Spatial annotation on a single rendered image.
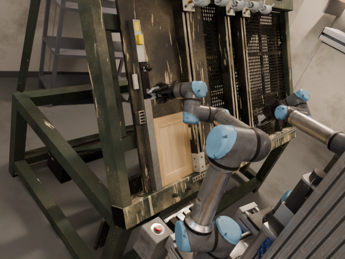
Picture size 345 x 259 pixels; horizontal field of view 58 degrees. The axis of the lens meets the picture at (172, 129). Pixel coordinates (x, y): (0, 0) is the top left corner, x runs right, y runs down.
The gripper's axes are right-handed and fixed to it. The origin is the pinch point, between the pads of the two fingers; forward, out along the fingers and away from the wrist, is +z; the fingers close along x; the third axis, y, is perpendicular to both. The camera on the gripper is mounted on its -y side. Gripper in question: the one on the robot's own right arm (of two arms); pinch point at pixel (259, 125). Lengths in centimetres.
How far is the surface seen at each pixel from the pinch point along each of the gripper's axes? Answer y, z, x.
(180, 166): -6, 38, 40
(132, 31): 61, -3, 72
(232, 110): 23.6, 25.7, -14.3
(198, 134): 9.4, 26.9, 25.6
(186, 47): 56, 0, 34
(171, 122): 18, 24, 46
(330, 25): 167, 53, -359
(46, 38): 200, 176, 46
